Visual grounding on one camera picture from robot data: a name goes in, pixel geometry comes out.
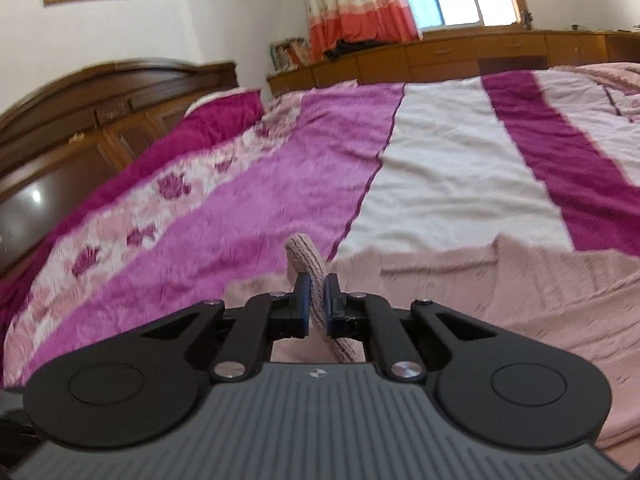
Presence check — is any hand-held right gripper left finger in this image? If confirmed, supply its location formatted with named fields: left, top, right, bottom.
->
left=134, top=273, right=311, bottom=384

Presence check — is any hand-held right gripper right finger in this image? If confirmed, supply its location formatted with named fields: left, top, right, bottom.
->
left=323, top=273, right=502, bottom=384

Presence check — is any pink knitted cardigan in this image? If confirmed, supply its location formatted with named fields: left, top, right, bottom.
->
left=225, top=232, right=640, bottom=461

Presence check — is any striped floral bedspread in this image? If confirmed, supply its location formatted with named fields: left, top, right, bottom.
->
left=0, top=62, right=640, bottom=392

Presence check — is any row of books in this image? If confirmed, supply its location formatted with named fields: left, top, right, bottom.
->
left=270, top=36, right=313, bottom=72

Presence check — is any dark cloth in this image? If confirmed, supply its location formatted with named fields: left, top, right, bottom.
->
left=322, top=37, right=396, bottom=61

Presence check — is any long wooden cabinet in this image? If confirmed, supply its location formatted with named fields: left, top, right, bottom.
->
left=266, top=27, right=640, bottom=98

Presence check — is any dark wooden headboard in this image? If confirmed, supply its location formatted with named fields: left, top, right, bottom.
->
left=0, top=58, right=240, bottom=281

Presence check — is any cream and orange curtain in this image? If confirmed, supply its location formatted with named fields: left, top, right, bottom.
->
left=296, top=0, right=423, bottom=61

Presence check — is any pink knitted blanket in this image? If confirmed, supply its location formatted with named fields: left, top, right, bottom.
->
left=547, top=61, right=640, bottom=126

